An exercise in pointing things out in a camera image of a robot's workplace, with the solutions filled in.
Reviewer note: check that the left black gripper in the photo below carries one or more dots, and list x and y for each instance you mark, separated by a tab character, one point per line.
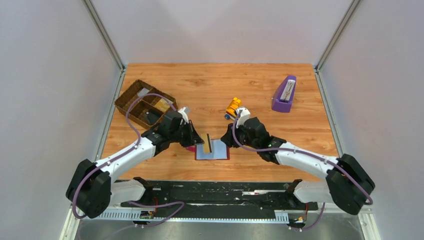
187	132

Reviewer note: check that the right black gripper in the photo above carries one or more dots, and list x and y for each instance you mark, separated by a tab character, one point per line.
235	135

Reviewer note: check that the gold card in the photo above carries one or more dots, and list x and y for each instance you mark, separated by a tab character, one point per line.
207	144
163	105

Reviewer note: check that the red leather card holder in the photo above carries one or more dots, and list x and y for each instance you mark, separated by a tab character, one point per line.
219	151

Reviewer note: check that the black VIP card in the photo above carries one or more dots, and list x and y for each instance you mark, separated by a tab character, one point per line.
153	117

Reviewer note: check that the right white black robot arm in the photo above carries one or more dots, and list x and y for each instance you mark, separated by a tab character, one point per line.
343	180

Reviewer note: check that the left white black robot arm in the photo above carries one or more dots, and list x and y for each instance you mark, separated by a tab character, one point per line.
94	186

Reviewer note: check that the gold card in basket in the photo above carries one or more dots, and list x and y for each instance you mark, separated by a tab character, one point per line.
163	105

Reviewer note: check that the silver card in basket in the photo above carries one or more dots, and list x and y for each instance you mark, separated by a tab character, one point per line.
142	92

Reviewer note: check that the yellow toy truck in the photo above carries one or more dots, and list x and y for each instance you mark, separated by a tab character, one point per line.
230	112

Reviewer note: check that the brown woven divided basket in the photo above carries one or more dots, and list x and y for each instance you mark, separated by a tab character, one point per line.
145	104

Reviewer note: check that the purple metronome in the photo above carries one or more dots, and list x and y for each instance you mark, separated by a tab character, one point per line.
283	97

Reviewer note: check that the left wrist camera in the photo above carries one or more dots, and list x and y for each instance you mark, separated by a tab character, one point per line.
184	111

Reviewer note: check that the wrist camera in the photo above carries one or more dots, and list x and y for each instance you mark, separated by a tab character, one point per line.
184	111
242	115

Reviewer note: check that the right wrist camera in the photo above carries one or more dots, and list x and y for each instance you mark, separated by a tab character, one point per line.
242	115

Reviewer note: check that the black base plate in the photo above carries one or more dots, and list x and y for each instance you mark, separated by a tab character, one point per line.
220	199

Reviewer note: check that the white slotted cable duct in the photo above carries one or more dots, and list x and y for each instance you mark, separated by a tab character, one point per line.
140	215

